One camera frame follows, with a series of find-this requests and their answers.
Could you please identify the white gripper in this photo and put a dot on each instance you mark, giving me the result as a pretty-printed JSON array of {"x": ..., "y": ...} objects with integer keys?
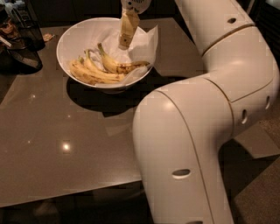
[{"x": 136, "y": 4}]

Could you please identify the spotted yellow banana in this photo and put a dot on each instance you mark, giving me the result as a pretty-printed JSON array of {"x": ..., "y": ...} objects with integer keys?
[{"x": 117, "y": 67}]

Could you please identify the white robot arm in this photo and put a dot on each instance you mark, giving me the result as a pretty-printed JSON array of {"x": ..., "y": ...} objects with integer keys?
[{"x": 179, "y": 128}]

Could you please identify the white ceramic bowl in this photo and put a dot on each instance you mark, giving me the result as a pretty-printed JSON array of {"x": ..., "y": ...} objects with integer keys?
[{"x": 75, "y": 41}]

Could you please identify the yellow banana middle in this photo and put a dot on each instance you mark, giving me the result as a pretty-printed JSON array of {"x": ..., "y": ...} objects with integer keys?
[{"x": 98, "y": 73}]

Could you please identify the yellow banana front left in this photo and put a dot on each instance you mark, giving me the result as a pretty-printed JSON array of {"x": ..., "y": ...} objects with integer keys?
[{"x": 81, "y": 73}]

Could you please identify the white paper liner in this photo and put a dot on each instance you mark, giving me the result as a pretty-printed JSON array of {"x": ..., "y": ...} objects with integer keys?
[{"x": 142, "y": 48}]

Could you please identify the small crumpled wrapper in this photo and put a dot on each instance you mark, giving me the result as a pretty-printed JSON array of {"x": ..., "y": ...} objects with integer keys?
[{"x": 47, "y": 37}]

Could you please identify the dark cabinet row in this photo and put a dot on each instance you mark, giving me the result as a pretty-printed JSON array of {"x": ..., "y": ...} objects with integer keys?
[{"x": 73, "y": 11}]

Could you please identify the black mesh basket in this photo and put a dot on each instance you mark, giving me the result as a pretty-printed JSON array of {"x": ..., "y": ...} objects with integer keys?
[{"x": 27, "y": 59}]

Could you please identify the black wire container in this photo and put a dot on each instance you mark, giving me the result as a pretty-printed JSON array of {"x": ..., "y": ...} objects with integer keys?
[{"x": 30, "y": 29}]

